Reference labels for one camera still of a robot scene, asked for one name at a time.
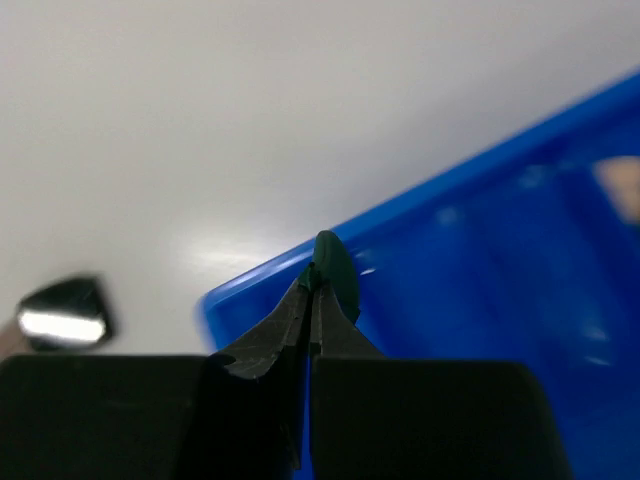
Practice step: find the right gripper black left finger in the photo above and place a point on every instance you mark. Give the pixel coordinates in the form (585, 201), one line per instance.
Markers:
(235, 414)

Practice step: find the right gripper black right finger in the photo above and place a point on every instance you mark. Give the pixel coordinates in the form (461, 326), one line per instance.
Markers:
(375, 417)

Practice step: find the dark green labelled round puff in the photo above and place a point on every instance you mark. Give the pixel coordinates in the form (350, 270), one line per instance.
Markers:
(331, 262)

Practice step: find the beige makeup sponge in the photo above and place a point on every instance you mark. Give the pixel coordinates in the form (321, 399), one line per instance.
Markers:
(619, 177)

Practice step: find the black square compact case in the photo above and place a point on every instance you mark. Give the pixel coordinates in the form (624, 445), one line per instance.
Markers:
(70, 314)

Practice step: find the blue divided plastic bin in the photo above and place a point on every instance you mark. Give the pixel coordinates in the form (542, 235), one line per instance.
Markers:
(519, 253)

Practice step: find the clear nude eyeshadow palette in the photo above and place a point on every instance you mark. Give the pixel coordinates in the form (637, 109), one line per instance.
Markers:
(12, 340)

